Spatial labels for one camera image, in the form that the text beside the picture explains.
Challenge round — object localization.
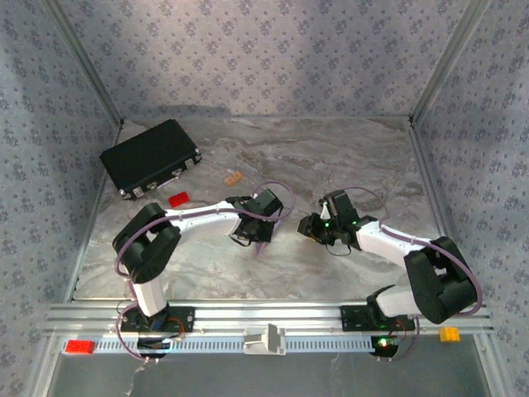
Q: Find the light purple paper sheet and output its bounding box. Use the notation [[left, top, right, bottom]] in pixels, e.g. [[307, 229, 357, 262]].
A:
[[252, 217, 287, 258]]

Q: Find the black briefcase with metal latches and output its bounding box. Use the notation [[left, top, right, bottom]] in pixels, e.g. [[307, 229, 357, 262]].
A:
[[99, 118, 203, 202]]

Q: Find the chunky red toy brick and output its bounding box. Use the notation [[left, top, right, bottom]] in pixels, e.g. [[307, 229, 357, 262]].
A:
[[64, 339, 97, 356]]

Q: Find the aluminium mounting rail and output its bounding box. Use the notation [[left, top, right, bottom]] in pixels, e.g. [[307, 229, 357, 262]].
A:
[[45, 301, 495, 337]]

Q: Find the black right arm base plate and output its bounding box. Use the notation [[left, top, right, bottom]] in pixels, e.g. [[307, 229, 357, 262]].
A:
[[339, 304, 417, 332]]

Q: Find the aluminium frame side rail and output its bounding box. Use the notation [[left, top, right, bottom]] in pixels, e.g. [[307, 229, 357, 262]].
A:
[[64, 122, 125, 303], [407, 119, 470, 303]]

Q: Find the white plastic bracket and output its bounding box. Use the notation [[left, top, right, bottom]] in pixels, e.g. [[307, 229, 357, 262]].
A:
[[241, 323, 287, 356]]

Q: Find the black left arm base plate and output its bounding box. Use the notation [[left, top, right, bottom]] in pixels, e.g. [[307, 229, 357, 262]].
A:
[[119, 304, 196, 334]]

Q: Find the white slotted cable duct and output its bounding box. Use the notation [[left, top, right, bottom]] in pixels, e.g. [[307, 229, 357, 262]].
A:
[[61, 335, 408, 356]]

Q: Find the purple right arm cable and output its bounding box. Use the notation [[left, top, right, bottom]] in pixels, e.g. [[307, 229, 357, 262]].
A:
[[342, 186, 484, 364]]

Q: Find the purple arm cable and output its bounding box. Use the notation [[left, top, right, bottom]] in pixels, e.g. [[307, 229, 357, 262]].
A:
[[113, 180, 297, 365], [342, 186, 484, 364]]

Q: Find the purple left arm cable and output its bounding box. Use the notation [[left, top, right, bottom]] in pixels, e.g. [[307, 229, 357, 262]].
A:
[[113, 180, 297, 365]]

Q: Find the aluminium frame post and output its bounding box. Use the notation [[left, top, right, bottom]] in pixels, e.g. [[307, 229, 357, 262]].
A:
[[410, 0, 495, 127], [41, 0, 126, 127]]

